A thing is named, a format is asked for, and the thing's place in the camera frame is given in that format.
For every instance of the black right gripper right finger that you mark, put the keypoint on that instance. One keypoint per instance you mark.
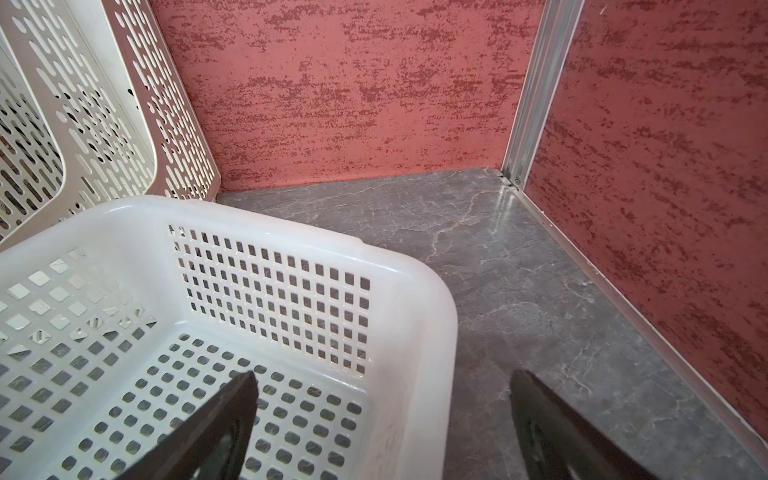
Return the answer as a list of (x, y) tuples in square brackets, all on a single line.
[(556, 442)]

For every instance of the white perforated plastic basket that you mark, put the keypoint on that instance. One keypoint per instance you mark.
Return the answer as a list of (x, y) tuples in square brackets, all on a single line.
[(120, 323)]

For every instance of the aluminium right corner post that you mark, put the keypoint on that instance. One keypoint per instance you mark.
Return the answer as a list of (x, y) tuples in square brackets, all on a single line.
[(554, 37)]

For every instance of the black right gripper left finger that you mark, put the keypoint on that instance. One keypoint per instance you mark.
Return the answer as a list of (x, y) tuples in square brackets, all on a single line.
[(212, 443)]

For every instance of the white perforated file organizer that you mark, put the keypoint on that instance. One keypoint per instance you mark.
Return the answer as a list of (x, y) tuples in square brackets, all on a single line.
[(93, 109)]

